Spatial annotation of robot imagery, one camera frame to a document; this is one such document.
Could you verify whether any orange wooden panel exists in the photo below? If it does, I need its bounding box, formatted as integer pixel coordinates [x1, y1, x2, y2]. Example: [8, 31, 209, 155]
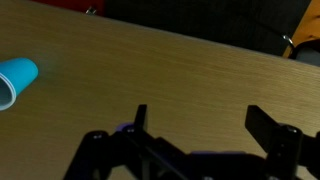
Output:
[282, 0, 320, 58]

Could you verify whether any blue paper cup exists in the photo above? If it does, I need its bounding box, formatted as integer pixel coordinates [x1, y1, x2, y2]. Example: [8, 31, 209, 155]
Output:
[0, 57, 40, 112]

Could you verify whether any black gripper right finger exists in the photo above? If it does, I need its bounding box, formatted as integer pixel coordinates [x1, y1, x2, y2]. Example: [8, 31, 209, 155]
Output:
[244, 104, 320, 180]

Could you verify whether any small metal hook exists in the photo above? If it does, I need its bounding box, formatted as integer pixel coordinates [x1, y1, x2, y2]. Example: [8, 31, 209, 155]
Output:
[85, 6, 98, 16]

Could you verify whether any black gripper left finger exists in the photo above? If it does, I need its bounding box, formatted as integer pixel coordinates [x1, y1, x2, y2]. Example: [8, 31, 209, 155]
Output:
[63, 104, 188, 180]

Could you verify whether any red object beside table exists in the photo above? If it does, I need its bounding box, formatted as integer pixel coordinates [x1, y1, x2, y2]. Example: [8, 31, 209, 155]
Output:
[31, 0, 106, 17]

